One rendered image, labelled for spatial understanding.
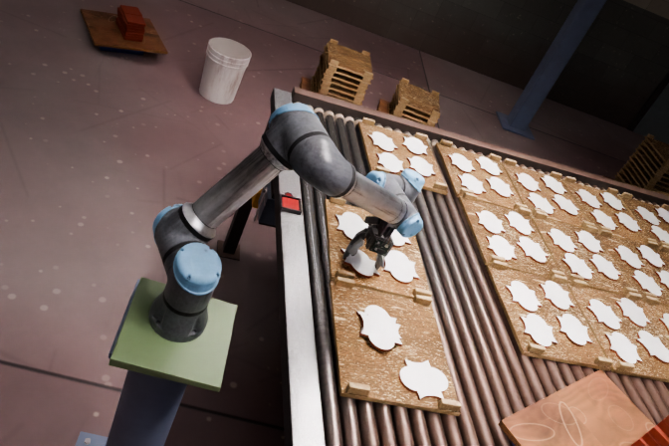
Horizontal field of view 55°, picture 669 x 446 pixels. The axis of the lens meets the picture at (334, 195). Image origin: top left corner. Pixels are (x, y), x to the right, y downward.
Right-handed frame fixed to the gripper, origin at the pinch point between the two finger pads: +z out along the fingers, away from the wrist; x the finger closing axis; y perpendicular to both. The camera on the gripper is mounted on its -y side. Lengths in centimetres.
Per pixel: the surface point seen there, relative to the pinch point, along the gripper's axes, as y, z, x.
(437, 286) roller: -3.0, -0.3, 30.6
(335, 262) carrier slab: 0.3, 2.9, -7.3
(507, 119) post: -392, 0, 229
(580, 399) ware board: 46, -8, 59
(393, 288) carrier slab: 5.8, 1.5, 12.2
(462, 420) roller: 49, 9, 29
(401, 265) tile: -5.1, -1.8, 15.9
